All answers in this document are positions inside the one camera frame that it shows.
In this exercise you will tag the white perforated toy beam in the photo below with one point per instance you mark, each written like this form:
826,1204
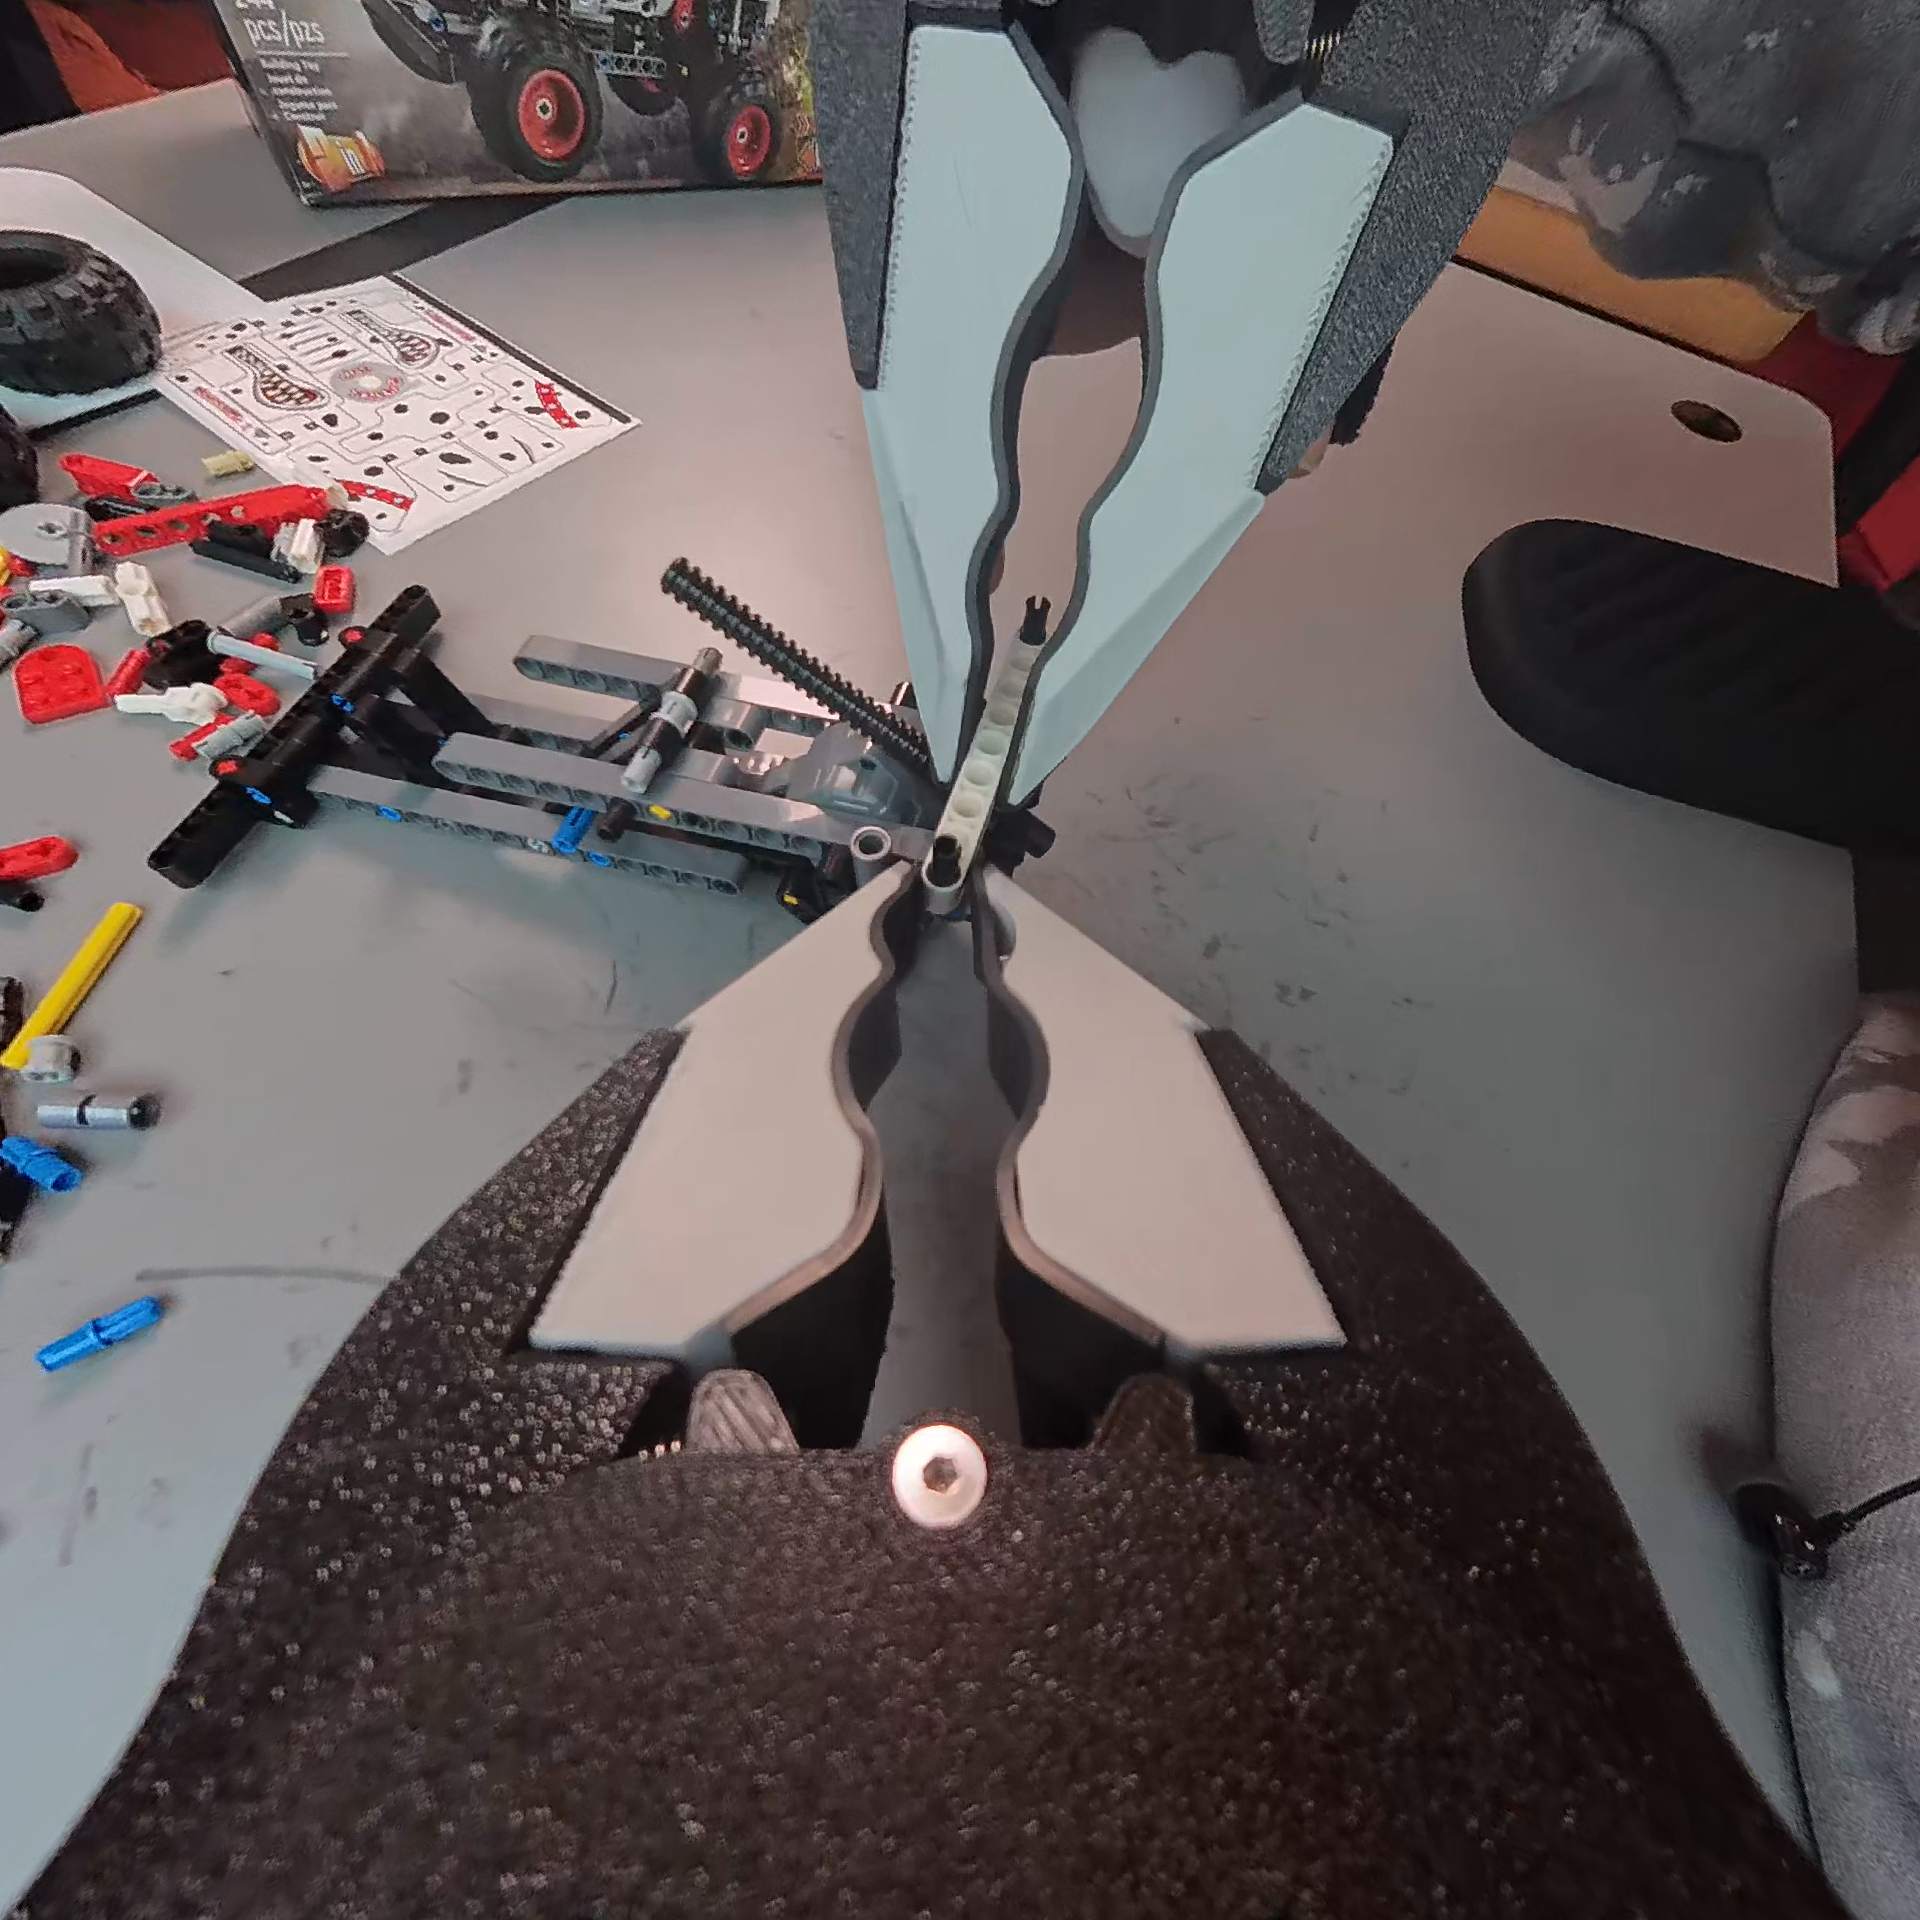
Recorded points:
990,750

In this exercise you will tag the grey toy chassis assembly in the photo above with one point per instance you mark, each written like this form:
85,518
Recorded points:
524,765

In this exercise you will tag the black toy pin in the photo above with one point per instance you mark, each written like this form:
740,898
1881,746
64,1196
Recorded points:
942,865

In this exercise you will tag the small white connector piece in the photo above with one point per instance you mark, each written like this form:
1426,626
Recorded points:
1032,615

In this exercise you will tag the person's right forearm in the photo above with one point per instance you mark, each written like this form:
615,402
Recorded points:
1725,135

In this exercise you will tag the blue toy pin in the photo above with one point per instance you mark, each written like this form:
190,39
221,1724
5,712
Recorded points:
98,1334

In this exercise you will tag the white sticker sheet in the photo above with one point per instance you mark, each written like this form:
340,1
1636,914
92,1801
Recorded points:
389,406

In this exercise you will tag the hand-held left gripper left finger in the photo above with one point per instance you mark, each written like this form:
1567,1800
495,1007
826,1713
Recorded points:
721,1184

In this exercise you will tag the pile of red white parts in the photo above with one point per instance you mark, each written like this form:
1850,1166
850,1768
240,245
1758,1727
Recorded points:
166,600

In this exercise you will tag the wooden board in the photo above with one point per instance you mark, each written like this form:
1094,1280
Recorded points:
1652,284

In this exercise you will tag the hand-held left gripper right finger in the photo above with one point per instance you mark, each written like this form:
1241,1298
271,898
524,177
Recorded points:
1156,1184

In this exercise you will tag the red office chair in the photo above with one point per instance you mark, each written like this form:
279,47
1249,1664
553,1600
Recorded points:
1861,452

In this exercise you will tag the person's right hand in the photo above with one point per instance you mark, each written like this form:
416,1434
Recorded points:
1095,308

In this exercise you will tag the black toy tyre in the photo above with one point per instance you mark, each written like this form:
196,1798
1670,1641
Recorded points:
15,457
76,317

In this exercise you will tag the toy truck set box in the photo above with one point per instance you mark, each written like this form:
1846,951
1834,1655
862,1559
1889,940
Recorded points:
450,89

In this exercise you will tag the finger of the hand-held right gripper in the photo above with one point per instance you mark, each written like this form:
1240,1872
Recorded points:
960,270
1244,300

